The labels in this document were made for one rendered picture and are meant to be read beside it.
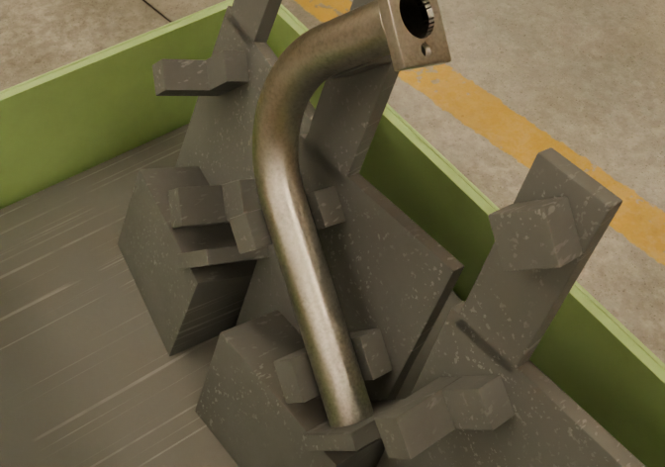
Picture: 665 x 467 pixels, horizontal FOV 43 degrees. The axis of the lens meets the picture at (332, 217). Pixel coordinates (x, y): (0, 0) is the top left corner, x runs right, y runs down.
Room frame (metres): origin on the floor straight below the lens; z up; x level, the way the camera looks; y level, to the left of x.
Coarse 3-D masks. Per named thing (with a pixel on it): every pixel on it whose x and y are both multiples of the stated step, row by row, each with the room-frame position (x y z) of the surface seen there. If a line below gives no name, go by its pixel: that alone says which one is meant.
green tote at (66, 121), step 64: (128, 64) 0.59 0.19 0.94; (0, 128) 0.51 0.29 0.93; (64, 128) 0.54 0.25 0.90; (128, 128) 0.58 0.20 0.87; (384, 128) 0.51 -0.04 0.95; (0, 192) 0.50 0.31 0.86; (384, 192) 0.50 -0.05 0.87; (448, 192) 0.44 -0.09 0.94; (576, 320) 0.32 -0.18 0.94; (576, 384) 0.31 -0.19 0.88; (640, 384) 0.27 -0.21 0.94; (640, 448) 0.25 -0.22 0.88
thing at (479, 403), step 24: (432, 384) 0.24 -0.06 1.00; (456, 384) 0.23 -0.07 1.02; (480, 384) 0.22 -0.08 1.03; (408, 408) 0.21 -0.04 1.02; (432, 408) 0.22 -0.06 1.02; (456, 408) 0.22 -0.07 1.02; (480, 408) 0.21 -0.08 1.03; (504, 408) 0.21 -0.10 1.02; (384, 432) 0.20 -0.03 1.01; (408, 432) 0.20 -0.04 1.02; (432, 432) 0.20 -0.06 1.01; (408, 456) 0.19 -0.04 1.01
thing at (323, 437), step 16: (384, 400) 0.26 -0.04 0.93; (400, 400) 0.26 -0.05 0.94; (304, 432) 0.24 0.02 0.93; (320, 432) 0.23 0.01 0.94; (336, 432) 0.23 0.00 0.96; (352, 432) 0.22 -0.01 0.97; (368, 432) 0.23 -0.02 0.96; (320, 448) 0.22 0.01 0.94; (336, 448) 0.22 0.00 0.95; (352, 448) 0.21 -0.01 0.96
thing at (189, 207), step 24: (168, 72) 0.49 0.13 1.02; (192, 72) 0.50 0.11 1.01; (216, 72) 0.50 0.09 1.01; (240, 72) 0.49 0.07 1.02; (168, 192) 0.42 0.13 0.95; (192, 192) 0.42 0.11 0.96; (216, 192) 0.43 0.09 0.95; (240, 192) 0.41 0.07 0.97; (192, 216) 0.40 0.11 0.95; (216, 216) 0.41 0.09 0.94
